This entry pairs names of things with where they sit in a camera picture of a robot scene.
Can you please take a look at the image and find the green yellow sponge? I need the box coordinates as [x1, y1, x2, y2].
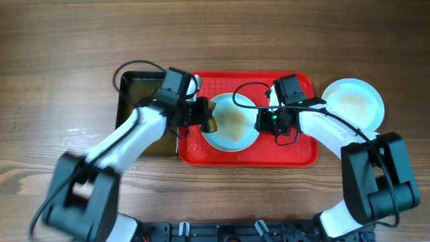
[200, 101, 218, 133]

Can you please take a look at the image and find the red plastic tray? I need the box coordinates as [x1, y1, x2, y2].
[179, 71, 318, 167]

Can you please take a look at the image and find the black water tray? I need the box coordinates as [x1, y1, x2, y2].
[115, 71, 177, 157]

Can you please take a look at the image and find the light blue plate bottom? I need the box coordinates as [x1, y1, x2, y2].
[322, 78, 385, 131]

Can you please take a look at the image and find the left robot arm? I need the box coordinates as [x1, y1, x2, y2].
[35, 68, 214, 241]

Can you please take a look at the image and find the left black cable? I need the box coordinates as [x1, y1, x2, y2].
[28, 59, 169, 242]

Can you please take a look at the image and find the light blue plate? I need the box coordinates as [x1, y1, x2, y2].
[269, 86, 279, 111]
[322, 78, 385, 131]
[202, 93, 259, 152]

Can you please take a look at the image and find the right black cable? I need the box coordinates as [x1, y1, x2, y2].
[231, 81, 400, 229]

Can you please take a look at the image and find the black cable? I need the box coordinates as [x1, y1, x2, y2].
[28, 59, 169, 242]
[231, 81, 400, 229]

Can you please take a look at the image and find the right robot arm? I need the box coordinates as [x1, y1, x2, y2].
[255, 75, 420, 241]

